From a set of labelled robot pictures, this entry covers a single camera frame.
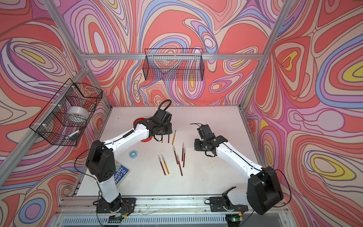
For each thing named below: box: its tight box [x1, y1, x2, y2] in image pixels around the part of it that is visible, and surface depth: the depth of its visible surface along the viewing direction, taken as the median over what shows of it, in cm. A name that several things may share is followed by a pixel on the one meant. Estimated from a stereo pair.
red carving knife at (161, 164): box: [157, 154, 167, 176], surface depth 90 cm
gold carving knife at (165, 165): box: [160, 153, 170, 175], surface depth 90 cm
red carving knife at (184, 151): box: [182, 146, 187, 168], surface depth 93 cm
